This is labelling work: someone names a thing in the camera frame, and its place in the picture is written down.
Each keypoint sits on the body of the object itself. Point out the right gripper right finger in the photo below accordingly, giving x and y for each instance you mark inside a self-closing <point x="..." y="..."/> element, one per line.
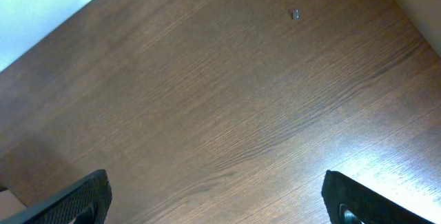
<point x="348" y="201"/>

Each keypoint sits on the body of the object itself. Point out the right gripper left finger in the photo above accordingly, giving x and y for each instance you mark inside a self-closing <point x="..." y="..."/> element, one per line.
<point x="86" y="201"/>

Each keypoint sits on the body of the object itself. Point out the small metal screw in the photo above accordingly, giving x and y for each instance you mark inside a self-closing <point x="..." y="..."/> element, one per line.
<point x="296" y="14"/>

